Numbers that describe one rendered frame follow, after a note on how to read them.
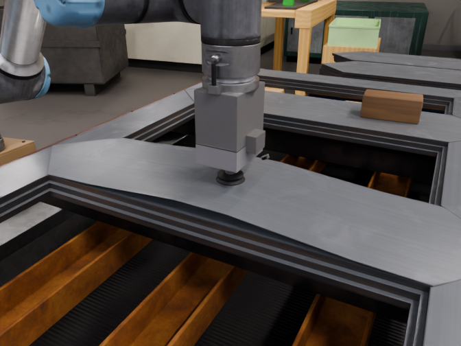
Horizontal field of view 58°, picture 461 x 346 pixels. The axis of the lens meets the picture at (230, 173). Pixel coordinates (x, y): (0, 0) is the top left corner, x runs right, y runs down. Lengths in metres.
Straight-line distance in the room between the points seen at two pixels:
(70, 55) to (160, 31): 1.35
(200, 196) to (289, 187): 0.13
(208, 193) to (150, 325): 0.21
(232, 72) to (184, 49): 4.67
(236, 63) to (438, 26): 6.93
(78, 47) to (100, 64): 0.25
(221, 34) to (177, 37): 4.69
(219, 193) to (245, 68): 0.17
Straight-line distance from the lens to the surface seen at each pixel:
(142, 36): 5.44
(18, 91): 1.16
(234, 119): 0.52
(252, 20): 0.52
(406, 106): 0.95
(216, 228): 0.54
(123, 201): 0.62
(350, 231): 0.54
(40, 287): 0.75
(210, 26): 0.52
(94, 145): 0.81
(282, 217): 0.53
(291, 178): 0.63
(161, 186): 0.60
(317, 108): 1.01
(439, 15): 7.38
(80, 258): 0.79
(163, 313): 0.65
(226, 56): 0.52
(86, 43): 4.28
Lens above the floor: 1.14
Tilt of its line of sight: 26 degrees down
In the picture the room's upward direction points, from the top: straight up
